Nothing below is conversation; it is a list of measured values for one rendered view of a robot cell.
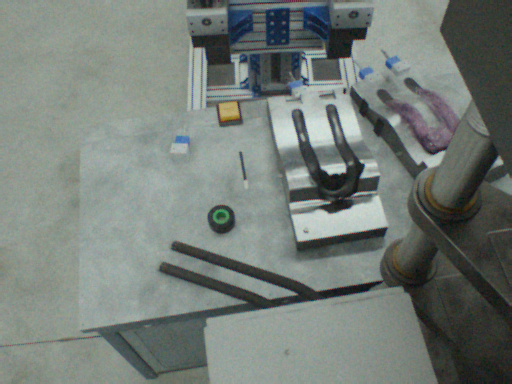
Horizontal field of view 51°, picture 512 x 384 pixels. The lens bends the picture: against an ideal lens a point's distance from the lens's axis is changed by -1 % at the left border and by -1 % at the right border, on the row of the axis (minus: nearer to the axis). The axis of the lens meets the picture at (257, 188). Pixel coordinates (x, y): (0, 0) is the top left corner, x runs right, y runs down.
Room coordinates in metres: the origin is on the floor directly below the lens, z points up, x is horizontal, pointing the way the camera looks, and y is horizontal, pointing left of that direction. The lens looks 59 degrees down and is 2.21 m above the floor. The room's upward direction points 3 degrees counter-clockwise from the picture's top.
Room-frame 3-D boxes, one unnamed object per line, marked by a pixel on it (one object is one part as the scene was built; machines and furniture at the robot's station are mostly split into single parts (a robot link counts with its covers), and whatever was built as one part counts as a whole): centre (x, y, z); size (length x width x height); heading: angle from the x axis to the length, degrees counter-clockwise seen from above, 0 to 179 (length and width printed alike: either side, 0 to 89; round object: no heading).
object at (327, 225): (0.89, -0.20, 0.87); 0.50 x 0.26 x 0.14; 7
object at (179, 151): (1.02, 0.23, 0.83); 0.13 x 0.05 x 0.05; 172
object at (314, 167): (0.91, -0.21, 0.92); 0.35 x 0.16 x 0.09; 7
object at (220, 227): (0.73, 0.11, 0.82); 0.08 x 0.08 x 0.04
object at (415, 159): (1.02, -0.55, 0.86); 0.50 x 0.26 x 0.11; 24
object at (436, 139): (1.02, -0.54, 0.90); 0.26 x 0.18 x 0.08; 24
